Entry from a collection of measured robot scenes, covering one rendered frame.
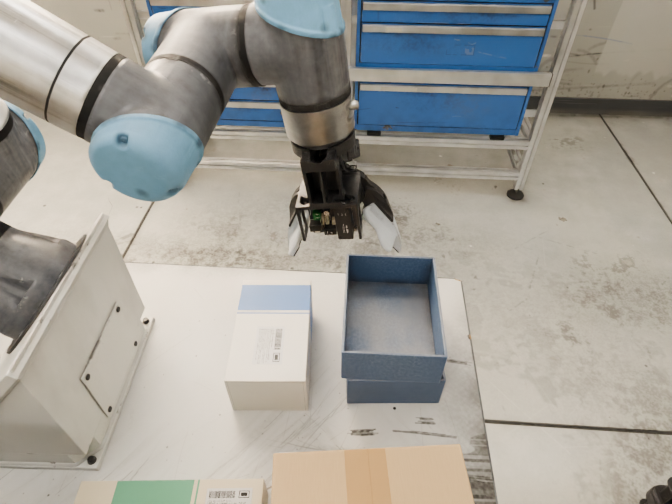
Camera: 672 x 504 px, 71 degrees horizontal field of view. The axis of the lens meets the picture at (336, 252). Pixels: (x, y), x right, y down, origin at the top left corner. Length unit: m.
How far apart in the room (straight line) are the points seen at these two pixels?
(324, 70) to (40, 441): 0.60
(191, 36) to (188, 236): 1.75
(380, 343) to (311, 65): 0.47
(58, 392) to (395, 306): 0.51
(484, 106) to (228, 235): 1.23
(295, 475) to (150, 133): 0.40
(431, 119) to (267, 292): 1.49
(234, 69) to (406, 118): 1.71
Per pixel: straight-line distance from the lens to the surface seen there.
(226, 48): 0.48
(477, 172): 2.32
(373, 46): 2.02
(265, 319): 0.79
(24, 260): 0.73
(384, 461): 0.60
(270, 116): 2.19
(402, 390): 0.77
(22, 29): 0.42
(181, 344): 0.91
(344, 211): 0.53
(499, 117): 2.21
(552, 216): 2.40
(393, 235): 0.62
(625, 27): 3.19
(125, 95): 0.41
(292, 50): 0.46
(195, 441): 0.81
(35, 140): 0.84
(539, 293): 2.02
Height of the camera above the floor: 1.41
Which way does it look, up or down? 44 degrees down
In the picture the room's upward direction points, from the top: straight up
